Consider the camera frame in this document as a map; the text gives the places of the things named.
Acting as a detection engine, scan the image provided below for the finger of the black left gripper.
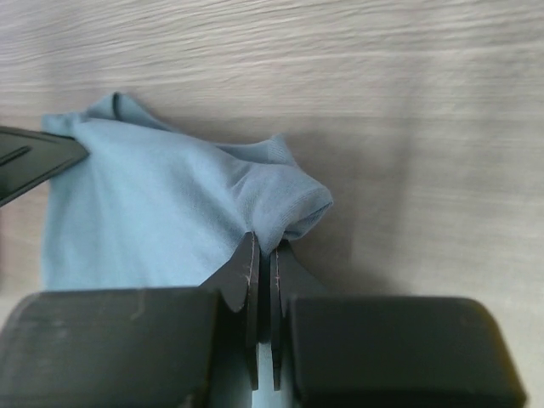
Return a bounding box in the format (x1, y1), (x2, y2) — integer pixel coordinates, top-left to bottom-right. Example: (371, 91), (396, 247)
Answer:
(1, 126), (88, 206)

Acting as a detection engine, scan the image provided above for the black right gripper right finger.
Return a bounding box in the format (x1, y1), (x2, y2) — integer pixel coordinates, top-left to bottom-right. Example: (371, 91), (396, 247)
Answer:
(269, 242), (526, 407)

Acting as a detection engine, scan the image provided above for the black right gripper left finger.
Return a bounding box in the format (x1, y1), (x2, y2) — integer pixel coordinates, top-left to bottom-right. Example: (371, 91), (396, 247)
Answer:
(1, 233), (260, 407)

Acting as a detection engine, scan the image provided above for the blue-grey t-shirt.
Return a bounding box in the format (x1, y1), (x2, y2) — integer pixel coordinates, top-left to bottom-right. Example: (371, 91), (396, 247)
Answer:
(40, 89), (335, 408)

